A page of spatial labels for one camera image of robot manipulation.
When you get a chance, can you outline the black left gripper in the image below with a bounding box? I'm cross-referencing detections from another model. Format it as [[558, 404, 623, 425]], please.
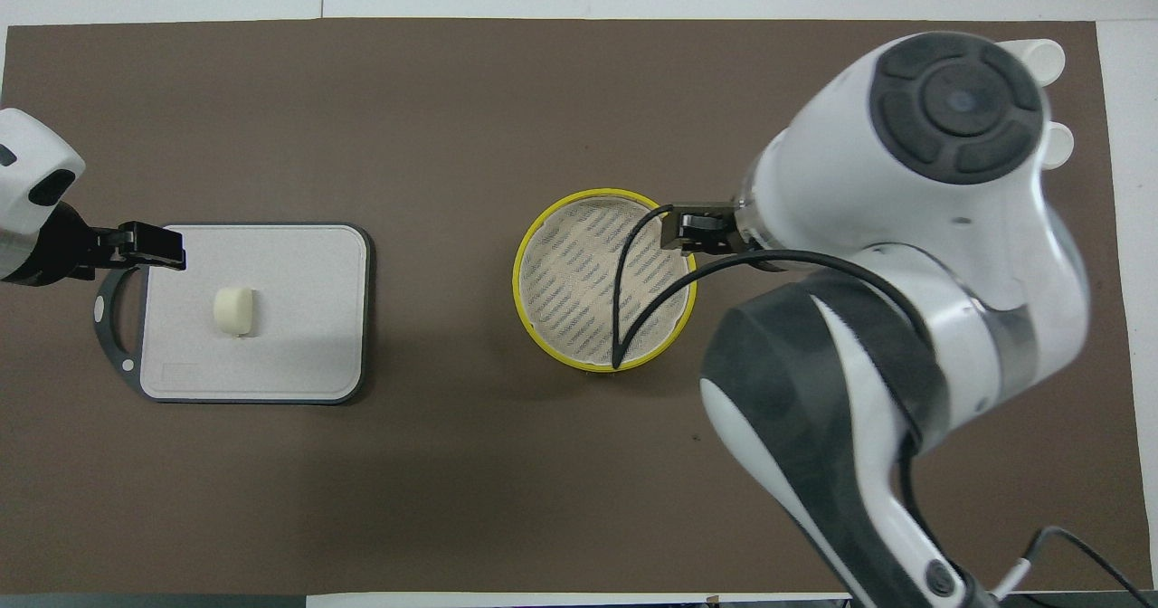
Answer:
[[0, 201, 186, 286]]

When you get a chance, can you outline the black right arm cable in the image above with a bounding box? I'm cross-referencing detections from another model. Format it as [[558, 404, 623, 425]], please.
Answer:
[[611, 203, 1158, 608]]

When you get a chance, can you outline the white grey-rimmed cutting board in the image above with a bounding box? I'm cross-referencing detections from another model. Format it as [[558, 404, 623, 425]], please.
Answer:
[[93, 222, 374, 405]]

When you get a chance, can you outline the brown table mat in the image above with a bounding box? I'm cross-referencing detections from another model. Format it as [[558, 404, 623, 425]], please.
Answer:
[[0, 18, 1154, 595]]

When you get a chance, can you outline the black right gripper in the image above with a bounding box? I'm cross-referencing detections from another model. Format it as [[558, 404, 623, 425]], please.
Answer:
[[660, 201, 752, 258]]

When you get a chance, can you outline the white plastic cup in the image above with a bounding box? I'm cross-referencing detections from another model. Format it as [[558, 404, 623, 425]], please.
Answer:
[[1045, 122, 1076, 171], [1002, 38, 1067, 86]]

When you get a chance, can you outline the white steamed bun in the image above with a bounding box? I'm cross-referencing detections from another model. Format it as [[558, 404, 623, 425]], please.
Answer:
[[214, 288, 257, 337]]

